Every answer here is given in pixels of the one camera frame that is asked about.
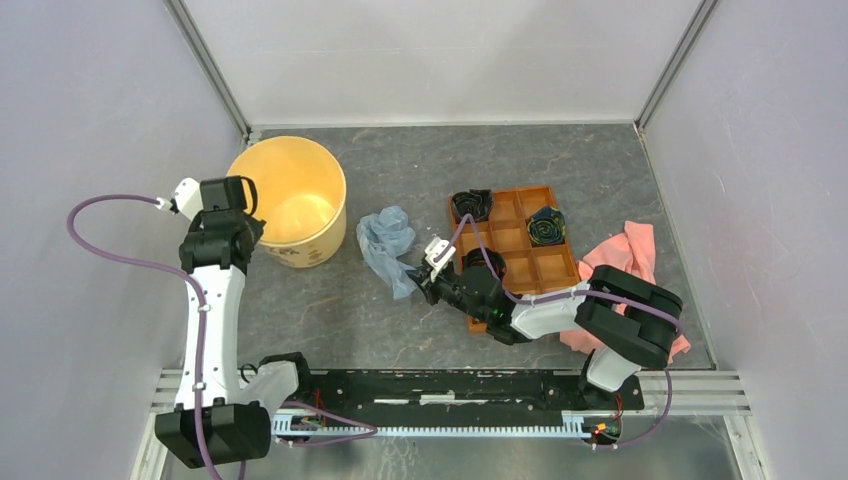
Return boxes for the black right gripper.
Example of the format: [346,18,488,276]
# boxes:
[406,262,488,323]

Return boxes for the light blue plastic trash bag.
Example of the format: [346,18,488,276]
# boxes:
[355,205,416,300]

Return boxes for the yellow capybara trash bin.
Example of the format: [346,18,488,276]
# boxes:
[227,136,347,268]

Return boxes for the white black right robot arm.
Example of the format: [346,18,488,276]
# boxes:
[406,265,683,410]

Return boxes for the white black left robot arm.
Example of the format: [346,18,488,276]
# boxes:
[154,176,314,474]

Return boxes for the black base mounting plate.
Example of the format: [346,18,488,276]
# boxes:
[289,369,645,429]

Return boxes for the pink cloth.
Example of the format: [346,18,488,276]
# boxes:
[559,221,692,366]

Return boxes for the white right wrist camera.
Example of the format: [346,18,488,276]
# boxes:
[423,237,456,282]

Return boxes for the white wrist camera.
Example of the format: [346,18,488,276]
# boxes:
[423,237,456,282]
[171,177,203,220]

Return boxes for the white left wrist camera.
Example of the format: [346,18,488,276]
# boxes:
[171,177,203,220]

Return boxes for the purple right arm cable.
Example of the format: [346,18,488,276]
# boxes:
[442,213,684,452]

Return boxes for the white slotted cable duct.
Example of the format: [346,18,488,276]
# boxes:
[271,409,590,441]

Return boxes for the aluminium frame rail front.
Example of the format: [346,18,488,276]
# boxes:
[150,369,752,417]

